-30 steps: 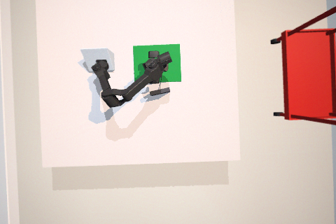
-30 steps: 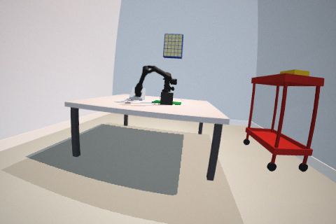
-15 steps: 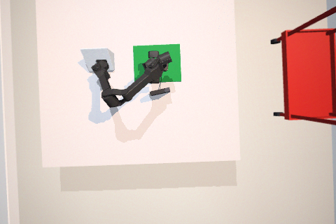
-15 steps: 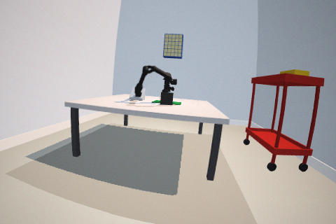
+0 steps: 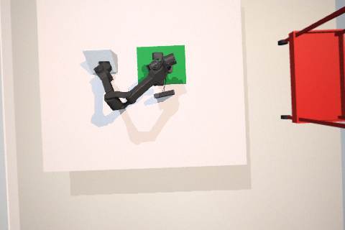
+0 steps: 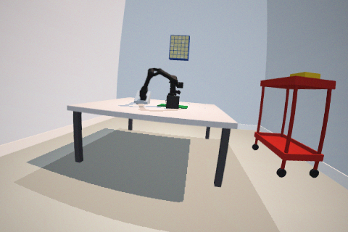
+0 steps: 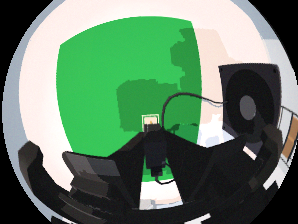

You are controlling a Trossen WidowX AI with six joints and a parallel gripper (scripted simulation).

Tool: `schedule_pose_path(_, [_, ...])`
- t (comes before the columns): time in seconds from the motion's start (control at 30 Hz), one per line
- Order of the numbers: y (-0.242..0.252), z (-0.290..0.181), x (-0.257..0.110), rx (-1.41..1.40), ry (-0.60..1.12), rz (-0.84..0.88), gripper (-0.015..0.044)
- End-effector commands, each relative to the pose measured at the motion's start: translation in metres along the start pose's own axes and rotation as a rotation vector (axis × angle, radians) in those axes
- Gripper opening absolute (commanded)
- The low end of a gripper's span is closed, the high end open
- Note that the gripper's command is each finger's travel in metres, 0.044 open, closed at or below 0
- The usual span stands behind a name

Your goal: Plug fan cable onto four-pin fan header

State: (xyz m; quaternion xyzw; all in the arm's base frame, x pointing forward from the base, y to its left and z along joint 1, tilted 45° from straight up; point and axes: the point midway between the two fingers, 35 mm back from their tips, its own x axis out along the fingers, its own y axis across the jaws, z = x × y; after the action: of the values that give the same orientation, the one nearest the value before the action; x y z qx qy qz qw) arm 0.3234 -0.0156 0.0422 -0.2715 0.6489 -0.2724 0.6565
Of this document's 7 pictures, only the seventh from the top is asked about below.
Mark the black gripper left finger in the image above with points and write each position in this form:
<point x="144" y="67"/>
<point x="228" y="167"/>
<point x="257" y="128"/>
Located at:
<point x="122" y="168"/>

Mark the green circuit board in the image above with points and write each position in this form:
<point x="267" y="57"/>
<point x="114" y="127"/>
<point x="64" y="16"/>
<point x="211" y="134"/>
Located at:
<point x="114" y="77"/>

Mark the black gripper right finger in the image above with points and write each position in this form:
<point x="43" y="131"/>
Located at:
<point x="191" y="163"/>

